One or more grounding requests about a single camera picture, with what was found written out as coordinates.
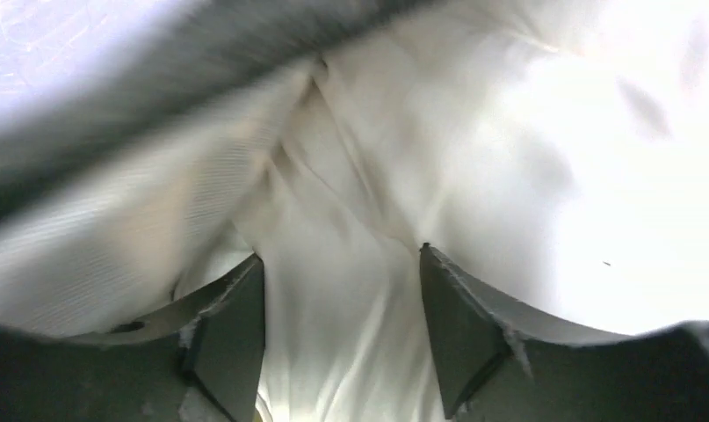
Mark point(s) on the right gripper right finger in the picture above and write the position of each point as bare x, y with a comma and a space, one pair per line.
499, 359

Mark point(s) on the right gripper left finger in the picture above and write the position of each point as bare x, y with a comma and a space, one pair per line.
196, 359

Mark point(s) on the black floral pillowcase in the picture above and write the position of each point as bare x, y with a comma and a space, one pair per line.
190, 55

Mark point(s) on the white yellow-edged pillow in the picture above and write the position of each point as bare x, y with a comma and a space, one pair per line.
557, 151

